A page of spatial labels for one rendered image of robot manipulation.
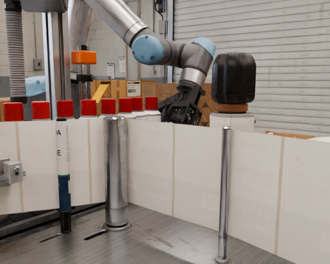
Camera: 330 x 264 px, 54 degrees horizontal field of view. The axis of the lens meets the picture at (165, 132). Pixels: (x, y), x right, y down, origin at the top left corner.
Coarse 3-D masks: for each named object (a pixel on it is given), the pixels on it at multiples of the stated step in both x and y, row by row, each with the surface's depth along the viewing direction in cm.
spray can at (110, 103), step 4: (104, 100) 72; (108, 100) 72; (112, 100) 72; (104, 104) 72; (108, 104) 72; (112, 104) 72; (104, 108) 72; (108, 108) 72; (112, 108) 73; (104, 112) 72; (108, 112) 72; (112, 112) 73; (100, 116) 73; (104, 116) 72
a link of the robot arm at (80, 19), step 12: (72, 0) 104; (72, 12) 105; (84, 12) 105; (72, 24) 106; (84, 24) 107; (72, 36) 107; (84, 36) 109; (72, 48) 108; (72, 72) 111; (72, 84) 111; (84, 84) 116; (72, 96) 112; (84, 96) 118
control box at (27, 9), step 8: (16, 0) 65; (24, 0) 65; (32, 0) 65; (40, 0) 65; (48, 0) 65; (56, 0) 65; (64, 0) 67; (24, 8) 72; (32, 8) 72; (40, 8) 72; (48, 8) 72; (56, 8) 72; (64, 8) 75
